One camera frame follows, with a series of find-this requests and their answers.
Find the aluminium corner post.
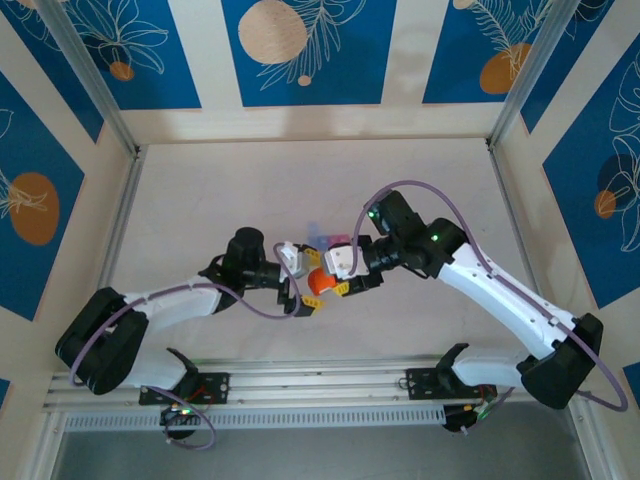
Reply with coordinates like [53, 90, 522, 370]
[487, 0, 579, 151]
[34, 0, 142, 159]

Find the aluminium table side rail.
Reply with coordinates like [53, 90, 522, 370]
[488, 144, 554, 321]
[94, 147, 146, 301]

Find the black controller board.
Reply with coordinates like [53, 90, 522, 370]
[158, 404, 202, 444]
[442, 402, 496, 435]

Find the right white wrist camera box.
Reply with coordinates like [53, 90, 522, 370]
[323, 243, 360, 282]

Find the orange pill bottle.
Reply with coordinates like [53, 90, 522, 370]
[306, 267, 336, 297]

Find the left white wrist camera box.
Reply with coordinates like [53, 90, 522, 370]
[275, 241, 307, 280]

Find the blue pink pill organizer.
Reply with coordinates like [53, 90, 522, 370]
[304, 221, 351, 251]

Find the aluminium profile beam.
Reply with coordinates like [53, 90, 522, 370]
[42, 355, 594, 412]

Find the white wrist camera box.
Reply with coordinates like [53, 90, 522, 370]
[323, 243, 360, 282]
[275, 241, 307, 280]

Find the white slotted cable duct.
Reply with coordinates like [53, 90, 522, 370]
[63, 407, 446, 432]

